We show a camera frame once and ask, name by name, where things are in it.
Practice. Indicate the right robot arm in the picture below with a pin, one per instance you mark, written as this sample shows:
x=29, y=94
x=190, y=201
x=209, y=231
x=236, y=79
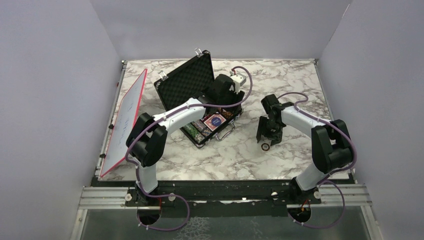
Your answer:
x=332, y=149

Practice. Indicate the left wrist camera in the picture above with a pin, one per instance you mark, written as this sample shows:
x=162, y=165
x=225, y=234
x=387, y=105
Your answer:
x=239, y=80

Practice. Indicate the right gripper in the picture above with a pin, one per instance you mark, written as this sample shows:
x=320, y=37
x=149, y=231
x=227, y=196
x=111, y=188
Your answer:
x=276, y=137

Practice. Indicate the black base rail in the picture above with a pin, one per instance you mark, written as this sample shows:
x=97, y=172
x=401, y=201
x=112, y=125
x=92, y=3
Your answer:
x=219, y=198

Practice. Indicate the black poker case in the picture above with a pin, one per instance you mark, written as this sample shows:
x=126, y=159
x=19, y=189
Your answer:
x=194, y=82

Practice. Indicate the blue dealer button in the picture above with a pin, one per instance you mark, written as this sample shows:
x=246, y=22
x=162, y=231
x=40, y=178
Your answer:
x=216, y=121

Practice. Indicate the red framed whiteboard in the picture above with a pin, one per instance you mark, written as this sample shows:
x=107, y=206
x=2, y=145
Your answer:
x=125, y=119

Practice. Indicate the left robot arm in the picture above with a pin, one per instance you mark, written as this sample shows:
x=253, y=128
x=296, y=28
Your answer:
x=147, y=139

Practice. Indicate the red card deck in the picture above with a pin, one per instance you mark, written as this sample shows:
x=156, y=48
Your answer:
x=209, y=125

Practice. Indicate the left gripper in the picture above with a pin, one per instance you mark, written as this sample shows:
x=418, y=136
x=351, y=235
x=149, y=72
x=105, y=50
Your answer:
x=237, y=98

